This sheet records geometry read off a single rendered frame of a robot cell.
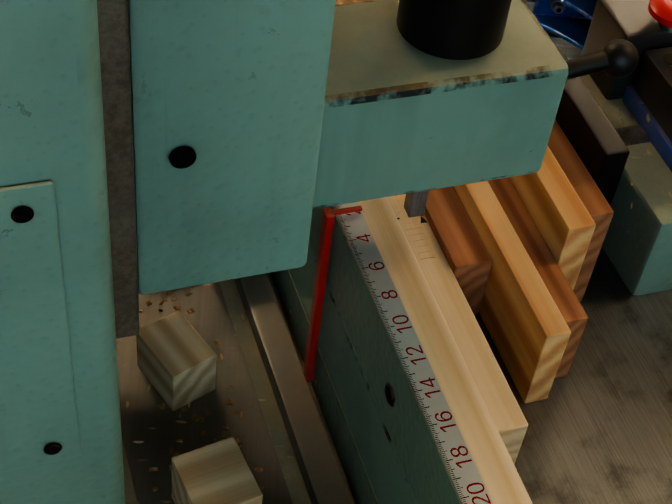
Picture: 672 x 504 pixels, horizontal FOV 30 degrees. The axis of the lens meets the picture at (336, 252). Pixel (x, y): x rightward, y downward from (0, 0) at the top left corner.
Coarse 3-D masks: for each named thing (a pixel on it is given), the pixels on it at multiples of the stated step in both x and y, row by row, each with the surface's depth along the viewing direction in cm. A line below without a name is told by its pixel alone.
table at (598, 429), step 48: (624, 288) 73; (336, 336) 71; (624, 336) 70; (336, 384) 72; (576, 384) 68; (624, 384) 68; (384, 432) 65; (528, 432) 65; (576, 432) 65; (624, 432) 66; (384, 480) 66; (528, 480) 63; (576, 480) 63; (624, 480) 64
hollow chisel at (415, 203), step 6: (420, 192) 67; (426, 192) 67; (408, 198) 67; (414, 198) 67; (420, 198) 67; (426, 198) 67; (408, 204) 68; (414, 204) 67; (420, 204) 67; (408, 210) 68; (414, 210) 68; (420, 210) 68; (408, 216) 68; (414, 216) 68
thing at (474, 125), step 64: (384, 0) 61; (512, 0) 62; (384, 64) 58; (448, 64) 58; (512, 64) 58; (384, 128) 58; (448, 128) 59; (512, 128) 61; (320, 192) 60; (384, 192) 61
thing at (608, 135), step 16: (576, 80) 70; (576, 96) 69; (592, 96) 69; (560, 112) 70; (576, 112) 69; (592, 112) 68; (576, 128) 69; (592, 128) 67; (608, 128) 68; (624, 128) 73; (640, 128) 73; (576, 144) 69; (592, 144) 67; (608, 144) 67; (624, 144) 67; (592, 160) 68; (608, 160) 66; (624, 160) 67; (592, 176) 68; (608, 176) 68; (608, 192) 69
